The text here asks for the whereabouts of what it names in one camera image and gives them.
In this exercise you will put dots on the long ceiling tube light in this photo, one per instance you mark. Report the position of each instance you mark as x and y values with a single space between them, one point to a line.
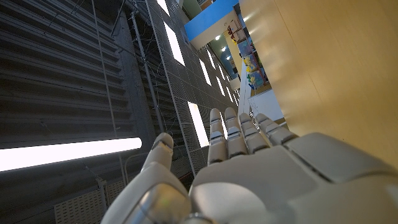
62 154

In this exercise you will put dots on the white shelf unit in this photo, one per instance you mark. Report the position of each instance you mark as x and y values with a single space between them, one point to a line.
253 71

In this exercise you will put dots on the rectangular ceiling light panel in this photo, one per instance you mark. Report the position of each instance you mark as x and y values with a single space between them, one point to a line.
174 43
205 72
197 124

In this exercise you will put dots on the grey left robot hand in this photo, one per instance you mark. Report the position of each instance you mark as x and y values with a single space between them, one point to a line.
264 180

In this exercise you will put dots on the grey ceiling pipe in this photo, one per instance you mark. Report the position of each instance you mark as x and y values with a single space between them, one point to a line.
147 68

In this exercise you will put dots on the white board panel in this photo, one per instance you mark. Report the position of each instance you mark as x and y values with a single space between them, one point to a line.
264 104

